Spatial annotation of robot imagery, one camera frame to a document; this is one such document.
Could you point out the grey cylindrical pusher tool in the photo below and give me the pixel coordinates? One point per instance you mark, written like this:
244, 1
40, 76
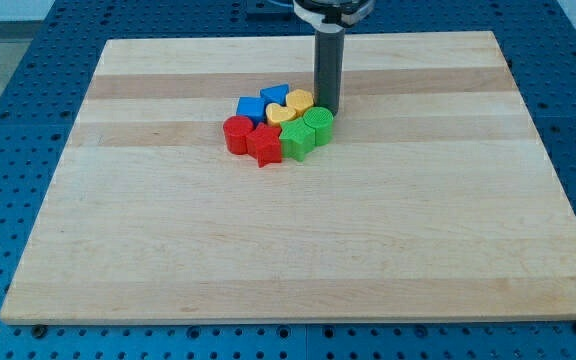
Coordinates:
328, 60

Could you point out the green star block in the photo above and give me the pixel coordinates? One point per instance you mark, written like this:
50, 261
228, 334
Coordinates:
297, 139

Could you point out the red star block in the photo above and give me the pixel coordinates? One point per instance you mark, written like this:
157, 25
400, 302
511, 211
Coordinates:
264, 145

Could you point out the blue triangle block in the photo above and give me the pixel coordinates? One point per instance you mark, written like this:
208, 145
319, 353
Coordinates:
275, 94

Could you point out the green cylinder block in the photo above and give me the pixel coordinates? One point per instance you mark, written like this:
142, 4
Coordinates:
321, 120

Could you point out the red cylinder block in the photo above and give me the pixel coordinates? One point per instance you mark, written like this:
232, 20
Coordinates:
235, 129

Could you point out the yellow hexagon block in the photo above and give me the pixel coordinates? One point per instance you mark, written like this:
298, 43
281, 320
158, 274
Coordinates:
300, 100

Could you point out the wooden board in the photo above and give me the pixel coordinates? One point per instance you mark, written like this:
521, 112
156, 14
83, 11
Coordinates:
435, 201

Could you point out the blue square block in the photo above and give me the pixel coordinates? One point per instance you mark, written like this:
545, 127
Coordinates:
251, 107

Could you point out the yellow heart block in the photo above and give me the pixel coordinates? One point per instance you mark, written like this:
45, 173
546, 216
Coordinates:
276, 114

